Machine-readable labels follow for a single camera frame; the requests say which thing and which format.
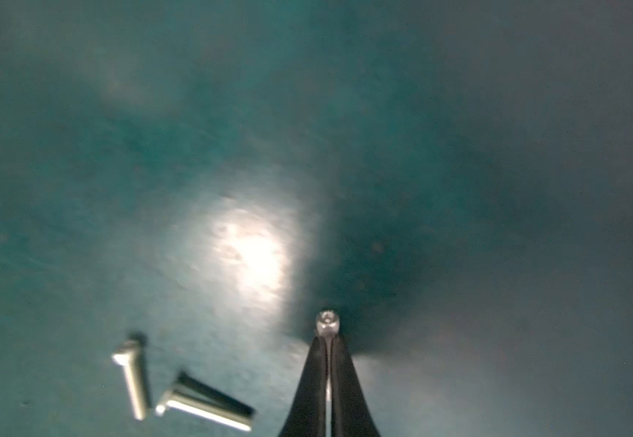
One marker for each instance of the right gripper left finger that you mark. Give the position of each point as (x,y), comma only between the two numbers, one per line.
(308,412)

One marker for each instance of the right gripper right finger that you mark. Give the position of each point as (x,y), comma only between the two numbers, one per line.
(350,415)

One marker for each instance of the green table mat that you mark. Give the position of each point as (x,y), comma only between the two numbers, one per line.
(453,178)

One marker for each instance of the thin silver screw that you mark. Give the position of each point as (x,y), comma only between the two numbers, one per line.
(129,357)
(327,324)

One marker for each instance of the thin black screw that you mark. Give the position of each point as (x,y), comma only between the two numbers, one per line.
(188,395)

